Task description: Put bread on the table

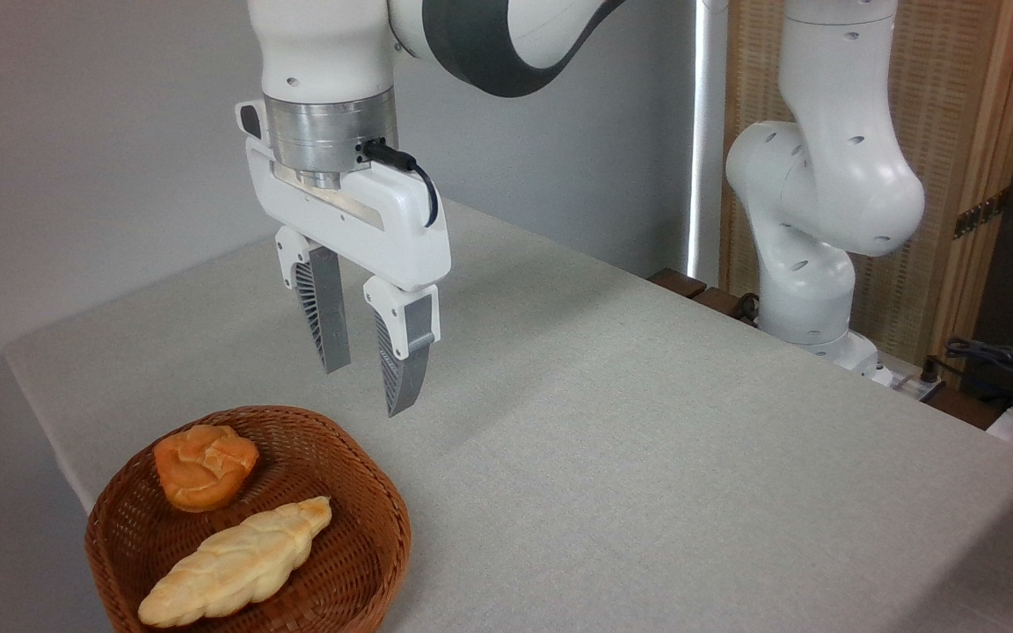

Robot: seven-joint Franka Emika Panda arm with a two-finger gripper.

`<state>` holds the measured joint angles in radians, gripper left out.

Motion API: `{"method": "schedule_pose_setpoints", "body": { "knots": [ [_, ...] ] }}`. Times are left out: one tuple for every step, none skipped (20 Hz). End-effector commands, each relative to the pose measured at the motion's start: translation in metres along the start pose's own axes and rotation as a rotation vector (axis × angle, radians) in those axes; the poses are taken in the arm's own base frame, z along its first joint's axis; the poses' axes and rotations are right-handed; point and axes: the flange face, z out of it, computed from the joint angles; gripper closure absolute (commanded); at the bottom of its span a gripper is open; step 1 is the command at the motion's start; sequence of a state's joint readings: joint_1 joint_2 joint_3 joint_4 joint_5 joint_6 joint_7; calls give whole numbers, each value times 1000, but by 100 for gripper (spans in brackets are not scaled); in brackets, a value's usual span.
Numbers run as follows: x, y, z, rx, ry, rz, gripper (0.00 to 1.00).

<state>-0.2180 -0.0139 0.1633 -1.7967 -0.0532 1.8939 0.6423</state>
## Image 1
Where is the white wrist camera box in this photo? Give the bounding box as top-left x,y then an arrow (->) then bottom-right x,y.
236,99 -> 266,144

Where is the grey tablecloth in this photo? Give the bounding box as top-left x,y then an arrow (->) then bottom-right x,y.
4,200 -> 1013,633

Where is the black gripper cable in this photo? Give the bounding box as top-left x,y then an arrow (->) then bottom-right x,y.
361,138 -> 440,229

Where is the black cable bundle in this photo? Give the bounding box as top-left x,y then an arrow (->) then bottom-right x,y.
944,338 -> 1013,398

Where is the bright white vertical strip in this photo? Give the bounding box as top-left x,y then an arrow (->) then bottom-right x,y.
687,0 -> 729,280

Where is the long braided pale bread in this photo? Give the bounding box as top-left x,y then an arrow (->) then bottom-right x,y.
137,496 -> 332,629

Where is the brown wicker basket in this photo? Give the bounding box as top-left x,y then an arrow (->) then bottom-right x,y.
84,405 -> 412,633

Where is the round orange bread roll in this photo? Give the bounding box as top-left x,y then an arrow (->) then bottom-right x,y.
153,425 -> 259,513

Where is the wood and rattan folding screen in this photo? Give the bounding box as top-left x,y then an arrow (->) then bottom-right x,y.
719,0 -> 1013,370

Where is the dark brown wooden slat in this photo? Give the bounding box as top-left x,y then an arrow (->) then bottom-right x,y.
691,286 -> 758,323
647,268 -> 708,300

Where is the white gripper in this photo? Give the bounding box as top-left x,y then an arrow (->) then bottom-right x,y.
245,139 -> 453,418

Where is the metal screen hinge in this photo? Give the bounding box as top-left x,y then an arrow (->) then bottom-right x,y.
952,188 -> 1010,240

